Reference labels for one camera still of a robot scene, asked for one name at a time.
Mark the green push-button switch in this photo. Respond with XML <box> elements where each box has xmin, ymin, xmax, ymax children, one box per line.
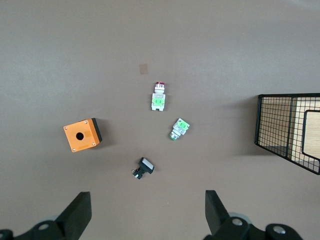
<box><xmin>168</xmin><ymin>118</ymin><xmax>190</xmax><ymax>141</ymax></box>

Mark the black switch with white cap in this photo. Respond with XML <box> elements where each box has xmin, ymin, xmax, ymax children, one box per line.
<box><xmin>130</xmin><ymin>156</ymin><xmax>155</xmax><ymax>180</ymax></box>

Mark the red push-button switch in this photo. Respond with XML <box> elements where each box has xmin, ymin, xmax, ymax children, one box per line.
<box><xmin>150</xmin><ymin>81</ymin><xmax>167</xmax><ymax>113</ymax></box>

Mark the orange push-button enclosure box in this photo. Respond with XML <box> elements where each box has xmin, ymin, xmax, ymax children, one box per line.
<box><xmin>63</xmin><ymin>117</ymin><xmax>103</xmax><ymax>153</ymax></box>

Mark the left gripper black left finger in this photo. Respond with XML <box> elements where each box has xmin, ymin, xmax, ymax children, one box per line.
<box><xmin>14</xmin><ymin>191</ymin><xmax>93</xmax><ymax>240</ymax></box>

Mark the black wire mesh basket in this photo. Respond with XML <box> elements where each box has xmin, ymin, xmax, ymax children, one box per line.
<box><xmin>254</xmin><ymin>92</ymin><xmax>320</xmax><ymax>175</ymax></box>

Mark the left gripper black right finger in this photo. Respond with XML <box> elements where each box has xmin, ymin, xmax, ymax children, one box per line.
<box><xmin>203</xmin><ymin>189</ymin><xmax>305</xmax><ymax>240</ymax></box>

